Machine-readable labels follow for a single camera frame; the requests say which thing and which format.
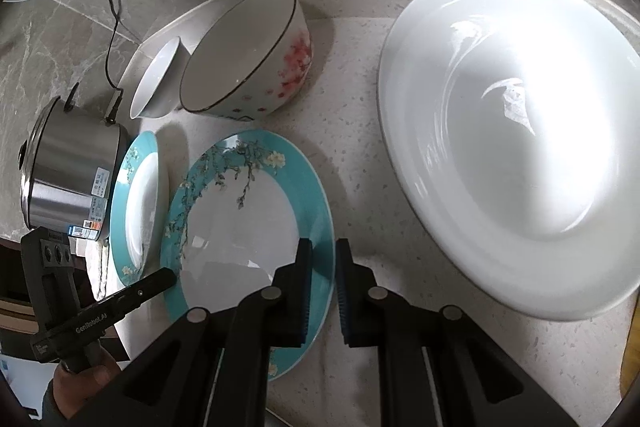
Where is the pink floral bowl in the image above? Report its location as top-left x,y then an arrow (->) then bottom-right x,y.
179,0 -> 314,118

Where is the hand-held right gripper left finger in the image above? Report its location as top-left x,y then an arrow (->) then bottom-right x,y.
92,238 -> 314,427

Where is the black power cable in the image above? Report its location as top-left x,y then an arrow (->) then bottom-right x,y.
22,0 -> 126,124

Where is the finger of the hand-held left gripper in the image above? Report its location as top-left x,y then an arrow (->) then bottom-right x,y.
120,268 -> 178,309

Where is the small teal floral plate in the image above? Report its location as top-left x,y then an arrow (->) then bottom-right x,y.
110,131 -> 171,290

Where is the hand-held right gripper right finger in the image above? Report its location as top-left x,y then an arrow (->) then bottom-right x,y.
335,238 -> 578,427

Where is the stainless steel cooking pot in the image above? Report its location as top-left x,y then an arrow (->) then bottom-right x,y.
19,83 -> 132,242

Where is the person's left hand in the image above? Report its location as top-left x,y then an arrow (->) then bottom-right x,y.
49,341 -> 123,420

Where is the large teal floral plate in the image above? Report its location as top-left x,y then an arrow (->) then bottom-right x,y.
161,130 -> 335,382

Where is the white cloth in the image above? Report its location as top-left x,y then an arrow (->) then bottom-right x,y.
82,239 -> 121,303

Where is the small white bowl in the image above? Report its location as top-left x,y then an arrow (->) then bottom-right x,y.
130,36 -> 192,120

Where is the person's left forearm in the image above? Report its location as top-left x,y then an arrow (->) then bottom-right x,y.
40,377 -> 66,423

